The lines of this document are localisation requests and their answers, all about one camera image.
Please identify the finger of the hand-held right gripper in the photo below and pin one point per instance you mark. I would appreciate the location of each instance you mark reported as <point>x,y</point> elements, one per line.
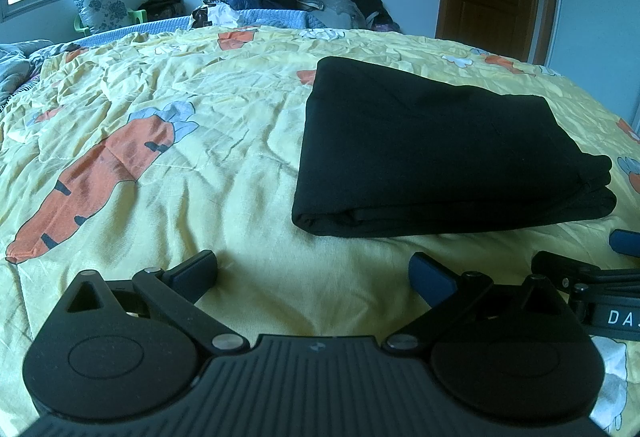
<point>625,242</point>
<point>560,267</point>

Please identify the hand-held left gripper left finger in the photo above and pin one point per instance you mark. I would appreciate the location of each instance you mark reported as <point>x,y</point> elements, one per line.
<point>194,274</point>

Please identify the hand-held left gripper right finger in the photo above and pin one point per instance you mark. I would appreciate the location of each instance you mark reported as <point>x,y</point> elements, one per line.
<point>431,278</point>

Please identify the black pants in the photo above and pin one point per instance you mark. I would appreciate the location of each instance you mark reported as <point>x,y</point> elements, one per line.
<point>440,152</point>

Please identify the yellow carrot-print bedspread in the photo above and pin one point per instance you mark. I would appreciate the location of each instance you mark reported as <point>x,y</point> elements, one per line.
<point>200,142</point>

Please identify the white wardrobe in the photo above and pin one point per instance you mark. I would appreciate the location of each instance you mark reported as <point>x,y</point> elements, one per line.
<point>600,7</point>

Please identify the green plastic chair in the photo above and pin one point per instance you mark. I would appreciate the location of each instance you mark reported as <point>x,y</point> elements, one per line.
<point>135,15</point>

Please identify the grey crumpled blanket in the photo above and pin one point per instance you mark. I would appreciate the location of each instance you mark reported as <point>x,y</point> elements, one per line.
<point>25,67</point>

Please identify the blue quilted mat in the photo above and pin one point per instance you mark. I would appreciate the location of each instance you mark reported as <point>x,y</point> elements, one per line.
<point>272,18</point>

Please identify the dark brown bag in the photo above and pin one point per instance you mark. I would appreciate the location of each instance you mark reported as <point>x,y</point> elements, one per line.
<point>162,6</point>

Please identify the black bag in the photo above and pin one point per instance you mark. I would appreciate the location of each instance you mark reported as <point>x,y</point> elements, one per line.
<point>370,4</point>

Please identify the floral pillow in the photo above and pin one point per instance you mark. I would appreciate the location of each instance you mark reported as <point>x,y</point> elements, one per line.
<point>102,4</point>

